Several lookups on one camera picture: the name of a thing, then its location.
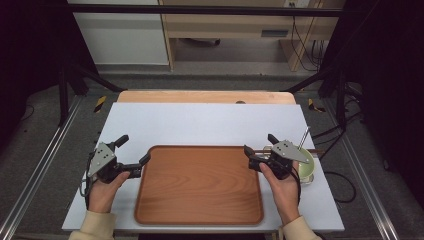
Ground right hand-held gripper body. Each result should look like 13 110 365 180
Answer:
263 139 312 181

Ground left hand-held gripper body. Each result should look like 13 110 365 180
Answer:
87 141 125 184

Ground light green bowl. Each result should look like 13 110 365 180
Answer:
293 146 317 184

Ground brown wooden tray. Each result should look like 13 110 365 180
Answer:
133 144 265 227

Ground person's left hand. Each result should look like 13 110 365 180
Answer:
87 171 132 214

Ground person's right hand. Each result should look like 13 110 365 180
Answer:
259 160 301 226

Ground yellow black tape strip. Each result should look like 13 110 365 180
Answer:
307 97 327 114
93 95 108 114

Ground white board sheet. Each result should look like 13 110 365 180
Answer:
62 102 345 233

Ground light wooden table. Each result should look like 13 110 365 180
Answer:
117 89 297 105

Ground white cabinet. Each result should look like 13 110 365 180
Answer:
67 0 169 66

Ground grey desk label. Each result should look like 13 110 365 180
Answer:
260 29 290 38

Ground black curtain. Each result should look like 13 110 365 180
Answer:
0 0 98 149
319 0 424 209

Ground white power outlet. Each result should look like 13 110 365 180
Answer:
283 0 311 8

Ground left hand-held gripper cable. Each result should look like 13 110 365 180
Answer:
79 151 98 210

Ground black straight floor cable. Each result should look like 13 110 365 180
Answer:
311 111 363 141

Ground aluminium floor rail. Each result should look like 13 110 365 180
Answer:
323 99 400 240
0 95 84 240

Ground black diagonal frame strut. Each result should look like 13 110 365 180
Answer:
70 62 125 93
285 68 336 94

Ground black upright frame post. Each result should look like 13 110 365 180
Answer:
335 71 347 128
58 65 70 127

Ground black looped floor cable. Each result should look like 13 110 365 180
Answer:
323 170 357 204

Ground thin black floor cable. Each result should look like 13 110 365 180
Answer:
20 104 35 122

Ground black desk cable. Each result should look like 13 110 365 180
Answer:
290 15 326 72

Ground black horizontal frame bar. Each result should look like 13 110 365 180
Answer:
66 3 346 18

